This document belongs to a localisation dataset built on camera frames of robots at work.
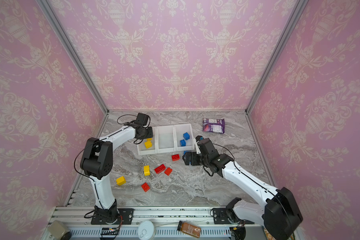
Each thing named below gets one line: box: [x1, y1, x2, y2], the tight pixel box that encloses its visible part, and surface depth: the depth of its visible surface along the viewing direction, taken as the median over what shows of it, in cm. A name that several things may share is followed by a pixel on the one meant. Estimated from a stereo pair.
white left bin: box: [137, 126, 158, 156], surface depth 96 cm
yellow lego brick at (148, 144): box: [144, 140, 153, 149], surface depth 101 cm
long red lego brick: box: [154, 164, 166, 174], surface depth 91 cm
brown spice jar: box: [177, 220, 202, 239], surface depth 69 cm
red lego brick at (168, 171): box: [164, 167, 173, 176], surface depth 91 cm
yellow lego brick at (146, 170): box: [143, 165, 151, 176], surface depth 91 cm
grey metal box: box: [47, 220, 70, 240], surface depth 70 cm
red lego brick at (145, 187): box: [141, 182, 151, 192], surface depth 85 cm
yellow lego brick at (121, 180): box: [116, 176, 127, 186], surface depth 86 cm
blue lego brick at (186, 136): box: [183, 132, 190, 141], surface depth 105 cm
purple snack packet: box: [202, 118, 225, 134], surface depth 111 cm
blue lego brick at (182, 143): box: [179, 139, 186, 147], surface depth 101 cm
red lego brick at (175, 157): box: [171, 154, 180, 162], surface depth 95 cm
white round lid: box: [137, 220, 155, 240], surface depth 67 cm
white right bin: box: [174, 123, 195, 152], surface depth 102 cm
